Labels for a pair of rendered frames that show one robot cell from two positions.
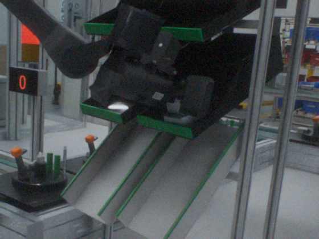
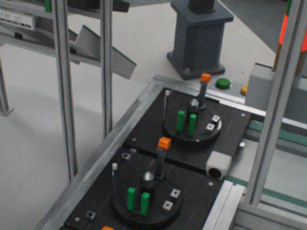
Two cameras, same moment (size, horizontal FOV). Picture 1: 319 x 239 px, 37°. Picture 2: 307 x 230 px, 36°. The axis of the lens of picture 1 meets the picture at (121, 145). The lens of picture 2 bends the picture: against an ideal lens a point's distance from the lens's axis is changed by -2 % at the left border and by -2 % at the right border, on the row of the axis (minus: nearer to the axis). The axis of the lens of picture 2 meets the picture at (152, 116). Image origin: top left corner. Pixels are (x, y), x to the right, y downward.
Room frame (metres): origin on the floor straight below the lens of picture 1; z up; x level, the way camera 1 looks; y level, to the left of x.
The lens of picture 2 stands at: (1.95, -0.15, 1.70)
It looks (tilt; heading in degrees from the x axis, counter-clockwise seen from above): 39 degrees down; 163
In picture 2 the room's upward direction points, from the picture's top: 3 degrees clockwise
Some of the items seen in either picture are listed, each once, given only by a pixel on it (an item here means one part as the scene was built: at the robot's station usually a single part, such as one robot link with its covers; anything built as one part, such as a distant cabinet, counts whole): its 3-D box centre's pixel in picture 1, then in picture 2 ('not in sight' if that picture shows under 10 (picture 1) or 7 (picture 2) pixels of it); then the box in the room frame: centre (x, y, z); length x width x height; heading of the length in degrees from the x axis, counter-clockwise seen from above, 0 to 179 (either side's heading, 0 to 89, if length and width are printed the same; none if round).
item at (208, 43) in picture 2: not in sight; (198, 37); (0.73, 0.37, 0.96); 0.15 x 0.15 x 0.20; 5
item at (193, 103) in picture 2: (40, 157); (194, 104); (1.14, 0.20, 1.04); 0.02 x 0.02 x 0.03
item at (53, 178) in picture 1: (40, 179); (191, 123); (1.14, 0.20, 0.98); 0.14 x 0.14 x 0.02
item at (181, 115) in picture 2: (57, 164); (180, 120); (1.17, 0.16, 1.01); 0.01 x 0.01 x 0.05; 51
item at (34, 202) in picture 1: (39, 186); (190, 130); (1.14, 0.20, 0.96); 0.24 x 0.24 x 0.02; 51
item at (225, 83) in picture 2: not in sight; (223, 84); (0.98, 0.35, 0.96); 0.04 x 0.04 x 0.02
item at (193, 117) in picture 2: (49, 161); (192, 124); (1.18, 0.18, 1.01); 0.01 x 0.01 x 0.05; 51
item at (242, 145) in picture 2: not in sight; (241, 150); (1.22, 0.30, 0.95); 0.01 x 0.01 x 0.04; 51
